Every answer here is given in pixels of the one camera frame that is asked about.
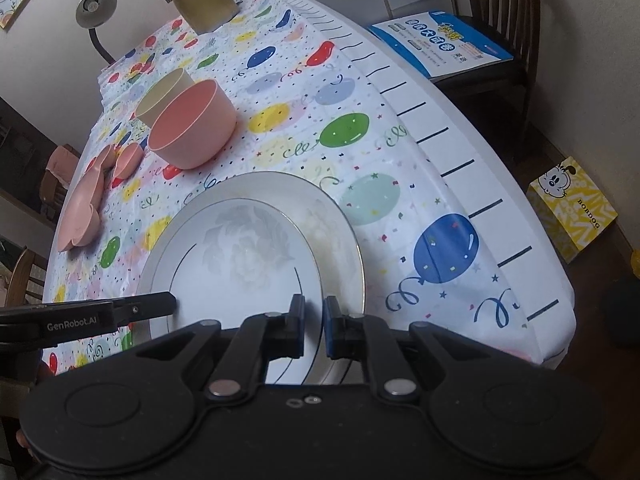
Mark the blue and white booklet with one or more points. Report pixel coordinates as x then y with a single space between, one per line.
440 42

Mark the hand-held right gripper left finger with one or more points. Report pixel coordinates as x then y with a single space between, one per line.
297 322

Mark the cream bowl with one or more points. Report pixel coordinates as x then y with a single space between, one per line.
160 95

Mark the balloon printed tablecloth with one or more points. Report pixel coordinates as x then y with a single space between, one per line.
350 160

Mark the pink heart-shaped dish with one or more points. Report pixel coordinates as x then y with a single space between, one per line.
127 160

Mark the wooden chair with towel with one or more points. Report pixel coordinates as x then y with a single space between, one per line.
52 190

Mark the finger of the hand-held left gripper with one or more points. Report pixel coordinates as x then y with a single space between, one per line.
150 305

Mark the dark wooden slatted chair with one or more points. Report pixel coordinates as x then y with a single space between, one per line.
505 20

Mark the small white floral plate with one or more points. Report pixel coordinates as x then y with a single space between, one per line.
240 250

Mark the pink mouse-shaped plate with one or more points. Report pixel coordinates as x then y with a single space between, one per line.
82 210

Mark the brown wooden chair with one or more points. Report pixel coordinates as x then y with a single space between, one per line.
22 275

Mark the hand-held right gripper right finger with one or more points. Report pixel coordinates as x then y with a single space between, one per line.
331 327

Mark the pink towel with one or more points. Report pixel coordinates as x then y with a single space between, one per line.
62 162

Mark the grey gooseneck desk lamp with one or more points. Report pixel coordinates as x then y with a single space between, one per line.
97 15

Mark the yellow cartoon box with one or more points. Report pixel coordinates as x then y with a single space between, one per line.
570 210

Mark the pink bowl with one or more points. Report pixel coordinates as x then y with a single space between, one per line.
192 120

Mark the large white floral plate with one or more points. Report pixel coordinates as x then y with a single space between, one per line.
340 240

